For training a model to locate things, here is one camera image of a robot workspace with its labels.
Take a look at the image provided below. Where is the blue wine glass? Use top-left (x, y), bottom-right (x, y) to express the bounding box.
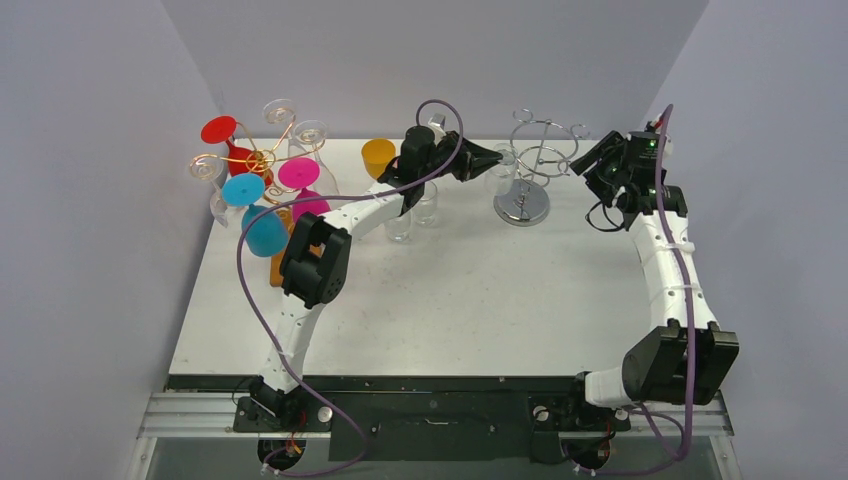
top-left (222, 173), bottom-right (289, 258)

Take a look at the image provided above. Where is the clear wine glass back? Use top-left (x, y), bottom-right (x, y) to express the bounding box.
top-left (288, 120), bottom-right (340, 195)

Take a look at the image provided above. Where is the gold wire glass rack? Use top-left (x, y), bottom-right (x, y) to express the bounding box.
top-left (188, 99), bottom-right (297, 205)

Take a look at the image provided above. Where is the clear etched glass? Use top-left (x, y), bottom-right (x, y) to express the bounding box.
top-left (484, 143), bottom-right (517, 196)
top-left (383, 211), bottom-right (412, 243)
top-left (412, 181), bottom-right (438, 227)

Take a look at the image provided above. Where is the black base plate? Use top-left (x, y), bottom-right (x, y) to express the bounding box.
top-left (166, 375), bottom-right (631, 469)

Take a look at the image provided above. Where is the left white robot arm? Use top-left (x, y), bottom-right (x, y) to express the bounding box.
top-left (249, 126), bottom-right (504, 430)

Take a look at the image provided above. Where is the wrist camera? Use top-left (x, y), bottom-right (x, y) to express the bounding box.
top-left (426, 113), bottom-right (446, 141)
top-left (644, 115), bottom-right (671, 145)

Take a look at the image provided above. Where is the yellow plastic goblet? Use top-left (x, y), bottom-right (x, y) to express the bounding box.
top-left (361, 138), bottom-right (396, 180)

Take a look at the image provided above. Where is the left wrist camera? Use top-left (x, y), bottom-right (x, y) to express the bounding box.
top-left (426, 113), bottom-right (446, 141)

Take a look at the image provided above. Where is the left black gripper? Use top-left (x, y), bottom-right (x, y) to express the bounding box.
top-left (419, 131), bottom-right (501, 184)

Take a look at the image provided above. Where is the aluminium rail frame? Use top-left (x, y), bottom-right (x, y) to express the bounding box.
top-left (128, 392), bottom-right (743, 479)

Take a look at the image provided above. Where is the clear wine glass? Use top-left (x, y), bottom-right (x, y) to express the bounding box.
top-left (209, 190), bottom-right (246, 228)
top-left (288, 120), bottom-right (340, 195)

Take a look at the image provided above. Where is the pink wine glass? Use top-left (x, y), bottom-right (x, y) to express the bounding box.
top-left (277, 156), bottom-right (336, 222)

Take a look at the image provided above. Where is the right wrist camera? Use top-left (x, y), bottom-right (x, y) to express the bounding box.
top-left (644, 115), bottom-right (671, 145)

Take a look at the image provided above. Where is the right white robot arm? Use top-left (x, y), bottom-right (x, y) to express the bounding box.
top-left (563, 131), bottom-right (739, 427)

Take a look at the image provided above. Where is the clear wine glass left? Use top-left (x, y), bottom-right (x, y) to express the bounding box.
top-left (209, 190), bottom-right (246, 228)

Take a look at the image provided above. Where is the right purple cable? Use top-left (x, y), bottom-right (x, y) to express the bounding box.
top-left (563, 103), bottom-right (697, 478)

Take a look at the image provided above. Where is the red wine glass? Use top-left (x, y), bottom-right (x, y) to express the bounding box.
top-left (200, 115), bottom-right (272, 188)

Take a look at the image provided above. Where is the chrome wire glass rack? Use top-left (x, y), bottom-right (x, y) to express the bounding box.
top-left (493, 108), bottom-right (589, 227)

